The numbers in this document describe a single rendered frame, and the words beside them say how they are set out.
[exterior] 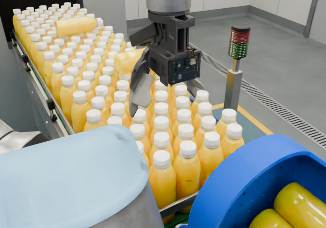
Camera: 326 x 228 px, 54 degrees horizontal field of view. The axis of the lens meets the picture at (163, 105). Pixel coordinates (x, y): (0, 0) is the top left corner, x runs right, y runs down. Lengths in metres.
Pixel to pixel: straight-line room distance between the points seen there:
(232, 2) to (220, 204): 5.46
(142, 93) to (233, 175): 0.21
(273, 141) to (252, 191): 0.13
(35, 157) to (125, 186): 0.05
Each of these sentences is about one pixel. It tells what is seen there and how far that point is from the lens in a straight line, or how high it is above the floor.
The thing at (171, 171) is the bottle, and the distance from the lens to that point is 0.75.
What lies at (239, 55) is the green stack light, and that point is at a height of 1.17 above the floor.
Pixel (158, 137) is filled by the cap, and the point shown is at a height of 1.10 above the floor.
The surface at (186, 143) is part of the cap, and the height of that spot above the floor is 1.10.
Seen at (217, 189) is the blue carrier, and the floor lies 1.19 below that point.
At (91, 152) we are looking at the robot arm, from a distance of 0.18.
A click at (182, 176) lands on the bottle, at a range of 0.78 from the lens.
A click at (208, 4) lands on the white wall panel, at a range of 5.63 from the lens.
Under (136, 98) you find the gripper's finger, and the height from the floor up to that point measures 1.28.
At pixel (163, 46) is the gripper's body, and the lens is 0.57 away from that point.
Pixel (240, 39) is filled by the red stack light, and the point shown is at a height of 1.23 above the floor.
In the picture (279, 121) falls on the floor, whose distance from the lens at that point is 2.98.
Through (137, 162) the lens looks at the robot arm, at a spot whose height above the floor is 1.44.
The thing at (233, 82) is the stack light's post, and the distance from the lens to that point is 1.14.
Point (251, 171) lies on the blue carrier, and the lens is 0.54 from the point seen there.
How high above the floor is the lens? 1.58
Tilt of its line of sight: 31 degrees down
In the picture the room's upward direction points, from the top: straight up
